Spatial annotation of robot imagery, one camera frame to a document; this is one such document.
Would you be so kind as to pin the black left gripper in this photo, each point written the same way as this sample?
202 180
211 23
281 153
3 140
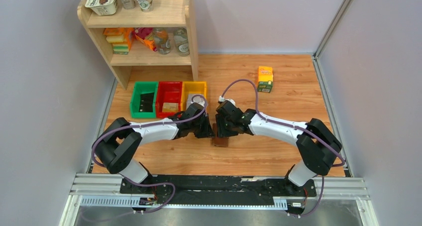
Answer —
208 131

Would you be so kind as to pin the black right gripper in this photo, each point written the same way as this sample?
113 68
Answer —
221 131

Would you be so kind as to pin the brown leather card holder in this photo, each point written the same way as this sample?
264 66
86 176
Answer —
218 141

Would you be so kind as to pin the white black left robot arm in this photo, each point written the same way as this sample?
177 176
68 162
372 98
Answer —
116 147

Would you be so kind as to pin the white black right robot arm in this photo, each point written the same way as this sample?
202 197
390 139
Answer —
317 145

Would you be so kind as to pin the tan card in red bin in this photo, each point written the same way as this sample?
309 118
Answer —
170 107

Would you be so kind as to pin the black cards in green bin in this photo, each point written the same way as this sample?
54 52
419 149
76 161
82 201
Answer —
146 104

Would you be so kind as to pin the yellow plastic bin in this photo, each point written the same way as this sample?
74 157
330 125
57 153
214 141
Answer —
190 88

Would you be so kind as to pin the red plastic bin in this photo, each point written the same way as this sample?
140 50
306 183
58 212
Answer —
168 92

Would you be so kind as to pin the orange green carton box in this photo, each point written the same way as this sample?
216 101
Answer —
265 79

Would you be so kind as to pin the green plastic bin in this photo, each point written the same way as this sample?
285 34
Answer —
140 88

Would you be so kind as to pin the right glass jar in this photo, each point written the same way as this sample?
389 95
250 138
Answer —
181 41

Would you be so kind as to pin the glass jar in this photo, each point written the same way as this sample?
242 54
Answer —
161 40
181 41

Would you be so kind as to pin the left glass jar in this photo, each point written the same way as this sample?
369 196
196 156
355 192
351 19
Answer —
161 40

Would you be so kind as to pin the orange pink snack bag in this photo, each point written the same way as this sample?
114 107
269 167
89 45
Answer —
145 36

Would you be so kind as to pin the stack of sponges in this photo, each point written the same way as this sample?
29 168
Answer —
120 38

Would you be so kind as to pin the wooden shelf unit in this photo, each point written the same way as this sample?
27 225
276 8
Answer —
166 14

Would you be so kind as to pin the yoghurt tub with chocolate label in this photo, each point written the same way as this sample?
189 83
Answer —
102 7

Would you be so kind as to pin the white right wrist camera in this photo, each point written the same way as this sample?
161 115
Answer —
222 100

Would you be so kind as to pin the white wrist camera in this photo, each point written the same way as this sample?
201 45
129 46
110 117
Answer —
222 100
199 99

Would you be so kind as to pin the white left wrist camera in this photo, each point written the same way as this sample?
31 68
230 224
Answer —
199 99

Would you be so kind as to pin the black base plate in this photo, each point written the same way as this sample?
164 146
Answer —
219 190

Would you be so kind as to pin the aluminium frame rail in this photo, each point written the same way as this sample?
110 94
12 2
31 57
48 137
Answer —
102 190

